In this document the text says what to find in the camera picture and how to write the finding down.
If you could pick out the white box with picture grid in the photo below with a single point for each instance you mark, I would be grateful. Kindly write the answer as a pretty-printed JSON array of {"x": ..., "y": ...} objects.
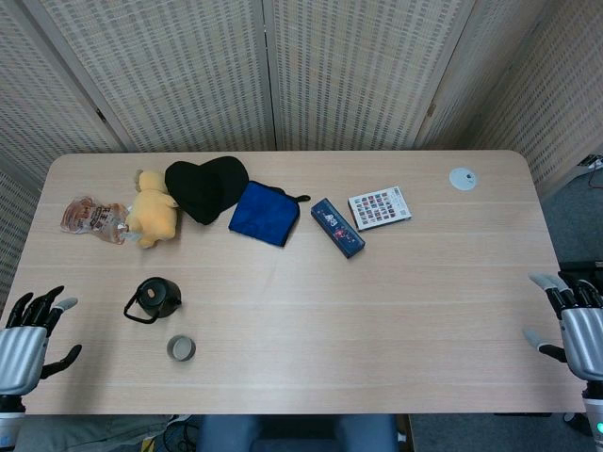
[{"x": 379, "y": 207}]

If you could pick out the clear snack packet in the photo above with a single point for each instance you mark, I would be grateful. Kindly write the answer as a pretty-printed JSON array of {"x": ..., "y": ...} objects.
[{"x": 89, "y": 217}]

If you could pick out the black heart-shaped cushion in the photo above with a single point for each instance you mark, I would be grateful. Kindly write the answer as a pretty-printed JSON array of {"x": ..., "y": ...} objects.
[{"x": 202, "y": 188}]

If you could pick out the blue folded towel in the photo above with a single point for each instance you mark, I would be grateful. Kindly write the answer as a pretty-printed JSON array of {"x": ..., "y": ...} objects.
[{"x": 264, "y": 212}]

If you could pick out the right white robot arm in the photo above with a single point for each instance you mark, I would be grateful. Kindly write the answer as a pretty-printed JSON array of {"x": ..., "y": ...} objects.
[{"x": 596, "y": 414}]

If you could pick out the grey green cloth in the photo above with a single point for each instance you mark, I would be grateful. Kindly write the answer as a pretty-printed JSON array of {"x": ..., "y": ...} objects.
[{"x": 94, "y": 433}]

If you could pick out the black metal frame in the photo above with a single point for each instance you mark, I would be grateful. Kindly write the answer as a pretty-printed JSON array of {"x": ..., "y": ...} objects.
[{"x": 581, "y": 266}]

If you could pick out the woven folding screen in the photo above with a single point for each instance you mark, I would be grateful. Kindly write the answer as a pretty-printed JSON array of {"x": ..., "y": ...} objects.
[{"x": 188, "y": 70}]

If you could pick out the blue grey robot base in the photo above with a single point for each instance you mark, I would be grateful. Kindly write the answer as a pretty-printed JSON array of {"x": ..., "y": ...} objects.
[{"x": 226, "y": 433}]

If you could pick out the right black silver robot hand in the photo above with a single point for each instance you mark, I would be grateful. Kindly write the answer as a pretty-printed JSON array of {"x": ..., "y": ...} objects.
[{"x": 584, "y": 339}]

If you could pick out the yellow plush toy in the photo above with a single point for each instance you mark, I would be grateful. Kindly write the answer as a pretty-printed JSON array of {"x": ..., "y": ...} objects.
[{"x": 151, "y": 212}]

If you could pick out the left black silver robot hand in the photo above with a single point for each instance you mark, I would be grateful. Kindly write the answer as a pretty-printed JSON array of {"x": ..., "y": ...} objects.
[{"x": 23, "y": 358}]

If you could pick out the small grey cup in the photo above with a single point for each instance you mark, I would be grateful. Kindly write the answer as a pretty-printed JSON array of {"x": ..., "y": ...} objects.
[{"x": 181, "y": 349}]

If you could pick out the dark blue long box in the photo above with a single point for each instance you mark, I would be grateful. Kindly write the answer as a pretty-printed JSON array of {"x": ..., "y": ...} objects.
[{"x": 337, "y": 228}]

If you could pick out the black teapot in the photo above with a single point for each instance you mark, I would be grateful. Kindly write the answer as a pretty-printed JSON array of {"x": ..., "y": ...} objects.
[{"x": 162, "y": 306}]

